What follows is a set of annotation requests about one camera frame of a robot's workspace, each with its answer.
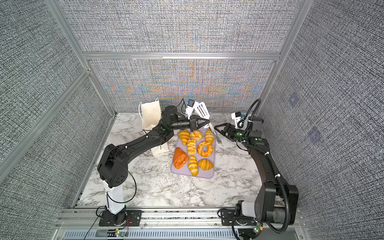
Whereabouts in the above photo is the striped long bread roll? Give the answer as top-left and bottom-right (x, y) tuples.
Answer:
(187, 139), (197, 156)

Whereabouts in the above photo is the ring shaped bread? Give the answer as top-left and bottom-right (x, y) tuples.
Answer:
(197, 141), (214, 158)

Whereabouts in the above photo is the brown triangular pastry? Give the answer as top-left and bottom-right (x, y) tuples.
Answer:
(173, 147), (189, 169)

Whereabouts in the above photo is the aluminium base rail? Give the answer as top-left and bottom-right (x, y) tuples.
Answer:
(50, 206), (310, 240)

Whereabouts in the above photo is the lilac plastic tray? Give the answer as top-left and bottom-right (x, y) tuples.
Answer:
(171, 129), (217, 179)

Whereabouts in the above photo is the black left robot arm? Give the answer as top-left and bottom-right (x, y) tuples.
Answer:
(97, 106), (210, 227)

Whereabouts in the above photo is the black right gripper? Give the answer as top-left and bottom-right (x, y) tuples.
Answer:
(215, 123), (250, 143)

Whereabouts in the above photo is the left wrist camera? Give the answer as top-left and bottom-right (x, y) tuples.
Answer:
(186, 99), (195, 119)

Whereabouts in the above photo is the croissant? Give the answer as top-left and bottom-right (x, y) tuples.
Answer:
(205, 129), (215, 144)
(179, 129), (191, 146)
(198, 159), (214, 171)
(188, 156), (199, 176)

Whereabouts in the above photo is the white paper bag with rose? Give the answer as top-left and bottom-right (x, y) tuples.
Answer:
(138, 99), (169, 156)

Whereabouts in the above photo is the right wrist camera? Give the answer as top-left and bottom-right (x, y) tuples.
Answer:
(231, 112), (245, 129)

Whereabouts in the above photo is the twisted bun top middle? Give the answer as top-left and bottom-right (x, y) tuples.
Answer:
(190, 130), (203, 141)

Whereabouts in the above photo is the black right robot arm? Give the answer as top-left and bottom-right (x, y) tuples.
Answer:
(215, 117), (299, 235)

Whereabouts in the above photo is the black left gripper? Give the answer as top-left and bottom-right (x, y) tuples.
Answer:
(169, 115), (209, 134)

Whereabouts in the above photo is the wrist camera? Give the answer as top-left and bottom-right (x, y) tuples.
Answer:
(186, 99), (195, 119)
(231, 112), (245, 129)

